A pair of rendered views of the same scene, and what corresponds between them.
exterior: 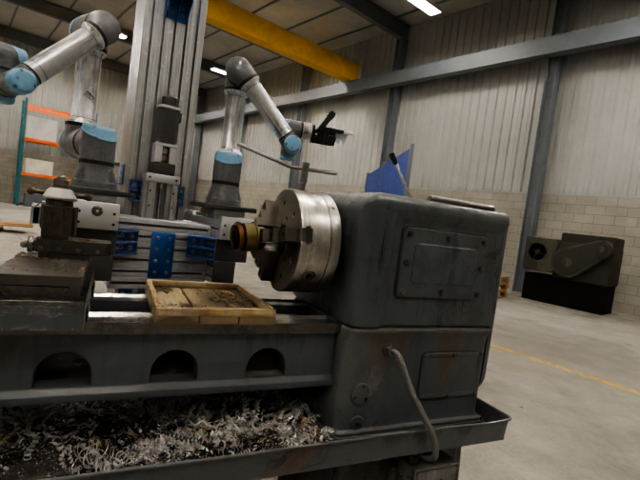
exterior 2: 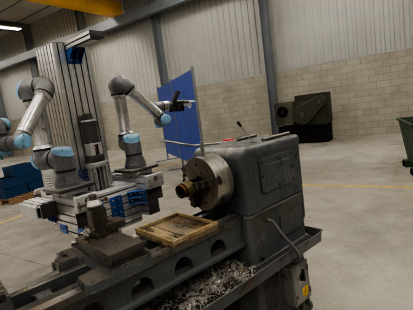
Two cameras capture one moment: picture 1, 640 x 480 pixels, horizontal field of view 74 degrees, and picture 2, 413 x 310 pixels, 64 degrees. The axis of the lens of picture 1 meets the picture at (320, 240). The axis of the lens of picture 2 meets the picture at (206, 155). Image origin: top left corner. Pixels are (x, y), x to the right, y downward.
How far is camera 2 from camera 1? 81 cm
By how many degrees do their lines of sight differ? 15
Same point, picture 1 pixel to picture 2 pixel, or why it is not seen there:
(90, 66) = not seen: hidden behind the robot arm
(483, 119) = (224, 27)
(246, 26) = not seen: outside the picture
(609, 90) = not seen: outside the picture
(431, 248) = (271, 165)
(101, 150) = (69, 163)
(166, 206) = (105, 179)
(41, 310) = (136, 263)
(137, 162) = (78, 158)
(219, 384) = (203, 266)
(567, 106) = (275, 9)
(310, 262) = (223, 192)
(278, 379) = (224, 253)
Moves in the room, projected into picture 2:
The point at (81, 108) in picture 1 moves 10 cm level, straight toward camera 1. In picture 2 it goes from (42, 139) to (48, 138)
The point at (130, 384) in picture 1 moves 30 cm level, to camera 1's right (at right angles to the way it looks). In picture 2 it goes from (169, 281) to (227, 266)
